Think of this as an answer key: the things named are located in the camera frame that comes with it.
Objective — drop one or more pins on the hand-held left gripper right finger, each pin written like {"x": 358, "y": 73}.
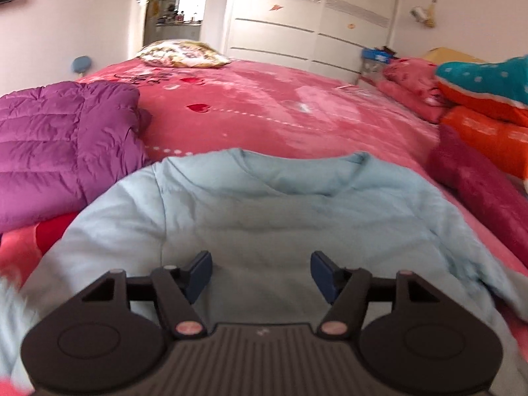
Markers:
{"x": 326, "y": 276}

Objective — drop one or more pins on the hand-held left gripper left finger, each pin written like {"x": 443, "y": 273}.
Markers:
{"x": 198, "y": 272}

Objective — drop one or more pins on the light blue down jacket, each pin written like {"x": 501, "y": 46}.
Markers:
{"x": 268, "y": 214}

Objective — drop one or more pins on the red cloth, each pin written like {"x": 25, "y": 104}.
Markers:
{"x": 51, "y": 233}

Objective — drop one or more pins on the dark red down jacket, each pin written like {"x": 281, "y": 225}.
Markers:
{"x": 486, "y": 198}

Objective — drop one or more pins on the purple down jacket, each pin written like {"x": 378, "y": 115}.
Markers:
{"x": 62, "y": 152}

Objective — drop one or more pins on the pink folded quilt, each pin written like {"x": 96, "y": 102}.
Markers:
{"x": 412, "y": 86}

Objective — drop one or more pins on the orange and teal blanket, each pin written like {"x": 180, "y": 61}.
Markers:
{"x": 486, "y": 132}

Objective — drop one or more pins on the floral pillow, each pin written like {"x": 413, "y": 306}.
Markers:
{"x": 181, "y": 53}

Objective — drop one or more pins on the blue storage box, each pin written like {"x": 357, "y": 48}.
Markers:
{"x": 373, "y": 55}

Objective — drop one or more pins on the blue round lamp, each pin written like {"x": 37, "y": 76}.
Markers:
{"x": 82, "y": 64}

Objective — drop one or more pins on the yellow cardboard box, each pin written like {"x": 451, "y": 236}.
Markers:
{"x": 449, "y": 55}

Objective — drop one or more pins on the white wardrobe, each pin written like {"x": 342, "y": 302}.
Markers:
{"x": 288, "y": 16}

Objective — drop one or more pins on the white room door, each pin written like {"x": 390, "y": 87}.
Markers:
{"x": 138, "y": 16}

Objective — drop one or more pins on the wall hook with hangings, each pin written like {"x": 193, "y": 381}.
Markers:
{"x": 420, "y": 13}

